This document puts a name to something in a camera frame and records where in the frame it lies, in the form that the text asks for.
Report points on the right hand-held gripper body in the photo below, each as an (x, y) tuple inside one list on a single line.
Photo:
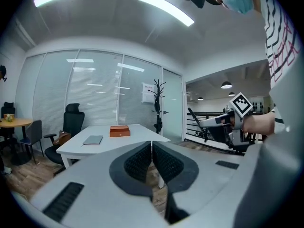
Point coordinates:
[(240, 106)]

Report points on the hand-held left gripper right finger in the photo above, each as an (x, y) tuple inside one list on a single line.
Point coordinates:
[(209, 174)]

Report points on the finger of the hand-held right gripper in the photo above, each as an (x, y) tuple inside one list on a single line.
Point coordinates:
[(217, 134), (211, 122)]

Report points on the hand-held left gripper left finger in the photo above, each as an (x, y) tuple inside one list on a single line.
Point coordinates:
[(95, 186)]

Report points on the black pen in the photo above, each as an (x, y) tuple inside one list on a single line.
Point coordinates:
[(194, 116)]

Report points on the grey notebook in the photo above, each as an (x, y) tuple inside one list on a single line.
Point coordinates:
[(93, 140)]

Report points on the orange box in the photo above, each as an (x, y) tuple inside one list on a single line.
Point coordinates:
[(120, 130)]

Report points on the person's right forearm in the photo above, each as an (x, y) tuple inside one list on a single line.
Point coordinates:
[(259, 125)]

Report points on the black office chair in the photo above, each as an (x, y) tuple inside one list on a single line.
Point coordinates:
[(73, 122)]

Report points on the black pendant lamp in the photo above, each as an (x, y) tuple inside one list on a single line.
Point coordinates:
[(226, 85), (231, 94), (200, 98)]

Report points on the black folded umbrella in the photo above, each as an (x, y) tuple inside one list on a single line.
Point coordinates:
[(158, 125)]

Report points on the black hanging bag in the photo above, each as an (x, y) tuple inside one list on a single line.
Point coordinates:
[(156, 104)]

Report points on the brown bag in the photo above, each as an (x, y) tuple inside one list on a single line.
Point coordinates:
[(62, 136)]

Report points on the black coat rack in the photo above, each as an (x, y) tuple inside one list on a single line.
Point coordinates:
[(157, 91)]

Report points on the white text sheet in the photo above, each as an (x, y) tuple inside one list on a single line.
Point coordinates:
[(147, 97)]

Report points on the white notice with red print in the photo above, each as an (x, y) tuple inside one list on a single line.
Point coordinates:
[(148, 87)]

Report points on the dark grey chair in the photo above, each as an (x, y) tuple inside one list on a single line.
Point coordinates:
[(34, 132)]

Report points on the person's striped shirt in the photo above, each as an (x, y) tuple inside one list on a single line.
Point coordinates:
[(280, 32)]

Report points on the round wooden table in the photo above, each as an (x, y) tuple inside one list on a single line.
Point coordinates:
[(14, 122)]

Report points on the black high-back chair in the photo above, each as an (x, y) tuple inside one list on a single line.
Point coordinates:
[(8, 109)]

